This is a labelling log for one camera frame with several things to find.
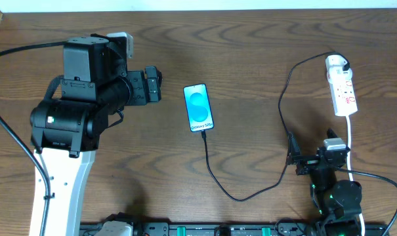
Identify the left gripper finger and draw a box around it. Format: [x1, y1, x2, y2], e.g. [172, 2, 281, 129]
[145, 66, 162, 84]
[148, 80, 161, 102]

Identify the blue Samsung Galaxy smartphone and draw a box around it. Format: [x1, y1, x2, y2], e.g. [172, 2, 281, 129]
[183, 83, 214, 132]

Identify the black USB charging cable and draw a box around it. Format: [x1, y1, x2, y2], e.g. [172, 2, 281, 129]
[200, 50, 350, 203]

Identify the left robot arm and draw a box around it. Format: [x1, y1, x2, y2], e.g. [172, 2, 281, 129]
[30, 32, 163, 235]

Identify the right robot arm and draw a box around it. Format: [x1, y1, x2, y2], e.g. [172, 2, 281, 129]
[287, 129, 362, 235]

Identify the white charger adapter plug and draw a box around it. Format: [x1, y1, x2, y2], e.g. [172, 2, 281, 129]
[325, 53, 353, 84]

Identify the white power strip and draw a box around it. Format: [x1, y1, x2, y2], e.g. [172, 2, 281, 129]
[325, 54, 359, 117]

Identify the white power strip cord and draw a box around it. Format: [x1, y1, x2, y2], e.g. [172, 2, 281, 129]
[345, 114, 366, 236]

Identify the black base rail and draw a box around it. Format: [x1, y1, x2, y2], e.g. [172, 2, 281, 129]
[78, 212, 386, 236]

